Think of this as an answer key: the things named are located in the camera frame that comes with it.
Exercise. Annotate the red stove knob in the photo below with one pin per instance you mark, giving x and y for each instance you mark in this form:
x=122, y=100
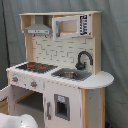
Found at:
x=33, y=84
x=14, y=79

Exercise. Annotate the white oven door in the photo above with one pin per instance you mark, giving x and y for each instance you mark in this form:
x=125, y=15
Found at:
x=7, y=101

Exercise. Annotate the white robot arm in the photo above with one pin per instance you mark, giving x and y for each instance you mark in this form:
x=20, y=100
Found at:
x=22, y=121

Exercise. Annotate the grey toy sink basin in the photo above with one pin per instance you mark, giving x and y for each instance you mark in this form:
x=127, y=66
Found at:
x=72, y=74

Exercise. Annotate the black toy faucet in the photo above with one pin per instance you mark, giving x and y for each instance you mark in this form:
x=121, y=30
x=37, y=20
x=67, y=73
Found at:
x=81, y=64

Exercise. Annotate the black stovetop red burners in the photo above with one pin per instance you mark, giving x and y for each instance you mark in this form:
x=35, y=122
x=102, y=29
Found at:
x=36, y=67

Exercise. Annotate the white fridge cabinet door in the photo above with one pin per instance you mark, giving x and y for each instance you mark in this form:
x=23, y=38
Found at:
x=62, y=106

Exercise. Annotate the grey range hood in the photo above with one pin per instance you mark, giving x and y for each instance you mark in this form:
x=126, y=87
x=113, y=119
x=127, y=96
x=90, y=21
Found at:
x=38, y=27

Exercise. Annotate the white microwave cabinet door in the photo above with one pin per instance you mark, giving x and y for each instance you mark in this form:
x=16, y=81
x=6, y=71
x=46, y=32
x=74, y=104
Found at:
x=71, y=26

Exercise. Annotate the wooden toy kitchen frame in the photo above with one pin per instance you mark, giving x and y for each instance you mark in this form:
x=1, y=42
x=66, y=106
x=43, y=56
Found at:
x=62, y=53

